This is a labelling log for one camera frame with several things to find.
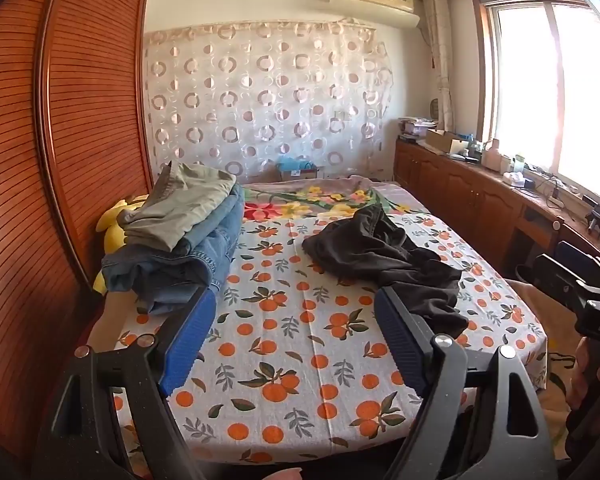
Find blue jeans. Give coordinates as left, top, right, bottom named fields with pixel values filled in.
left=101, top=185, right=245, bottom=313

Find circle pattern curtain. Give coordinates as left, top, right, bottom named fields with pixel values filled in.
left=142, top=17, right=398, bottom=186

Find black pants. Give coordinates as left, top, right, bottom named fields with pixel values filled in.
left=302, top=205, right=470, bottom=337

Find floral blanket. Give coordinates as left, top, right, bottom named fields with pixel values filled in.
left=240, top=175, right=423, bottom=223

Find khaki pants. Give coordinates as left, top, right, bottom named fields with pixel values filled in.
left=117, top=161, right=237, bottom=253

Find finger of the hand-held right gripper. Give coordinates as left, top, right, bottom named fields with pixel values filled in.
left=556, top=240, right=600, bottom=283
left=534, top=254, right=587, bottom=307

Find person's left hand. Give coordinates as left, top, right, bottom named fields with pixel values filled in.
left=257, top=466, right=303, bottom=480

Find open cardboard box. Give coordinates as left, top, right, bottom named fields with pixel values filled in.
left=425, top=129, right=473, bottom=153

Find white bottle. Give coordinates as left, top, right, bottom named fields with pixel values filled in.
left=481, top=139, right=503, bottom=168

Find white window curtain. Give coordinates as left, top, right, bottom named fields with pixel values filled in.
left=422, top=0, right=456, bottom=133

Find window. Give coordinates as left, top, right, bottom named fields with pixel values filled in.
left=472, top=0, right=600, bottom=201

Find small cardboard box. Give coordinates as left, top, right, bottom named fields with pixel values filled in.
left=280, top=164, right=323, bottom=182

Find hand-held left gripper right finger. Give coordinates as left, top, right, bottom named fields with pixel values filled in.
left=374, top=285, right=561, bottom=480

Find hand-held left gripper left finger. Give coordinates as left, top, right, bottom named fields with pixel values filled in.
left=30, top=285, right=217, bottom=480

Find stack of papers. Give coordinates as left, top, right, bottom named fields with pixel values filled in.
left=397, top=117, right=438, bottom=141

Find yellow plush toy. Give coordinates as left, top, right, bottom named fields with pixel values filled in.
left=92, top=194, right=151, bottom=295

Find person's right hand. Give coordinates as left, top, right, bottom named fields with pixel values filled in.
left=566, top=342, right=600, bottom=411

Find wooden cabinet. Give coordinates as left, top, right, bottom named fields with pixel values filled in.
left=394, top=137, right=600, bottom=281

